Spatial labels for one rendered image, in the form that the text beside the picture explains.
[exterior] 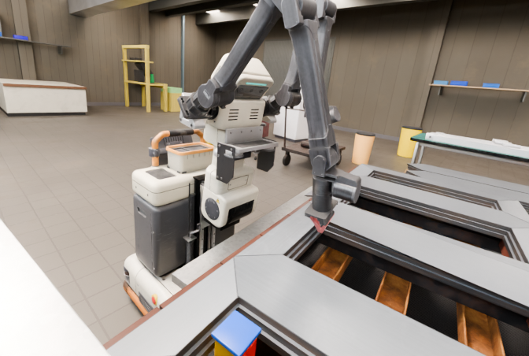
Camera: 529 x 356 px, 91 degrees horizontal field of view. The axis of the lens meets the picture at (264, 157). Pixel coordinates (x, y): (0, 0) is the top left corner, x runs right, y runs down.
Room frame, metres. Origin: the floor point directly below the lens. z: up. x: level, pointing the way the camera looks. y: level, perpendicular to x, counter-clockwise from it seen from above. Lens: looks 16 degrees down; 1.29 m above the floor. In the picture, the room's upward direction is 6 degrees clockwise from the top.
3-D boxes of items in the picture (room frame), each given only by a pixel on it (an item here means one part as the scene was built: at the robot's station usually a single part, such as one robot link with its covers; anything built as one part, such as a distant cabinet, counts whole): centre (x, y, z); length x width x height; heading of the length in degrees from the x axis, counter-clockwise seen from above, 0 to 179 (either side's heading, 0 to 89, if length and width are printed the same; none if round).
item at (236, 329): (0.34, 0.02, 0.88); 0.06 x 0.06 x 0.02; 57
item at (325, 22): (1.15, -0.18, 1.40); 0.11 x 0.06 x 0.43; 141
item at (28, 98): (7.20, 6.30, 0.38); 2.02 x 1.64 x 0.76; 51
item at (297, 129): (6.60, -0.66, 0.74); 0.83 x 0.68 x 1.49; 49
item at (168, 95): (9.87, 4.36, 1.07); 1.66 x 1.48 x 2.14; 51
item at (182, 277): (1.18, -0.18, 0.66); 1.30 x 0.20 x 0.03; 147
